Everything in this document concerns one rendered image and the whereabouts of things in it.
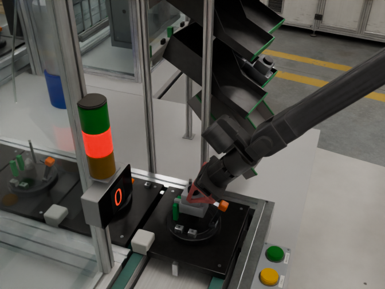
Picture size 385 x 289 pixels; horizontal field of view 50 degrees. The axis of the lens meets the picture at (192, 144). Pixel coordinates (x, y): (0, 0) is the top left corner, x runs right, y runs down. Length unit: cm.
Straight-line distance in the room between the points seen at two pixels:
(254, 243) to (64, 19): 70
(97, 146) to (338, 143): 263
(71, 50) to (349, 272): 89
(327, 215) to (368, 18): 381
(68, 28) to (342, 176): 108
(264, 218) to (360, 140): 225
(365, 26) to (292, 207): 382
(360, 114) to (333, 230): 242
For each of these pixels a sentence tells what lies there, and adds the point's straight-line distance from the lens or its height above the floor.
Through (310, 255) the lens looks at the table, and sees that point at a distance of 122.
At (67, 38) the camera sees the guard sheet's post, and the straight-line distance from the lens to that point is 68.
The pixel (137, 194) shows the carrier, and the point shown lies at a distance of 119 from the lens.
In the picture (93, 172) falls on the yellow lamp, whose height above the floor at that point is 128.
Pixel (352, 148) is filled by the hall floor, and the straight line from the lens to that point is 322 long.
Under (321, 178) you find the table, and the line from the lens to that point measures 147.
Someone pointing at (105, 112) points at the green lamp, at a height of 140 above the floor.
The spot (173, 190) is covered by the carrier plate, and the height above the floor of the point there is 97.
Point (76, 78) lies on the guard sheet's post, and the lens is 71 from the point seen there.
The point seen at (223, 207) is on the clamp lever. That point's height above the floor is 107.
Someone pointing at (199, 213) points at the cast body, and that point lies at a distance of 102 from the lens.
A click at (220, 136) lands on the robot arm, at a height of 127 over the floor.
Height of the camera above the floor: 176
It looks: 36 degrees down
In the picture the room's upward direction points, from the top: straight up
